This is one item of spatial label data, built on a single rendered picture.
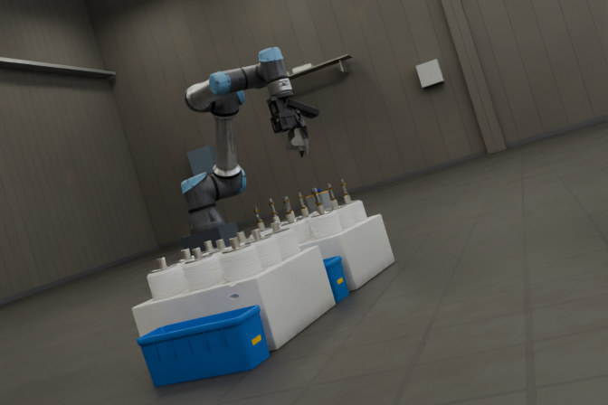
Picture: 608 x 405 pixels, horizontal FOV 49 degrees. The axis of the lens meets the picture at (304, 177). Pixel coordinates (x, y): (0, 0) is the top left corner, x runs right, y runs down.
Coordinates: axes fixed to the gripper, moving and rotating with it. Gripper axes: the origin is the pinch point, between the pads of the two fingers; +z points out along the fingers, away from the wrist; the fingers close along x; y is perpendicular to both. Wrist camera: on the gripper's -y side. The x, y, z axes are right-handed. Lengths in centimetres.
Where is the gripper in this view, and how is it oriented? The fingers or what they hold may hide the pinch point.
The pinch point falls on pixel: (305, 152)
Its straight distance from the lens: 218.8
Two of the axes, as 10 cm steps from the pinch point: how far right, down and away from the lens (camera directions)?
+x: 4.2, -1.4, -9.0
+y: -8.6, 2.5, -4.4
